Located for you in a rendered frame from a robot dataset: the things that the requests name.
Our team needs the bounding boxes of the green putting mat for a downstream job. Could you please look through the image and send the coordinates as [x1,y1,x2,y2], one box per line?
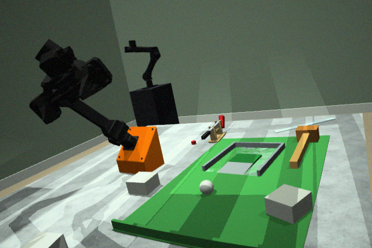
[124,135,330,248]

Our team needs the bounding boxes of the white golf ball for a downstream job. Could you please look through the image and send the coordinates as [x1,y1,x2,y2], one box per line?
[200,180,214,195]

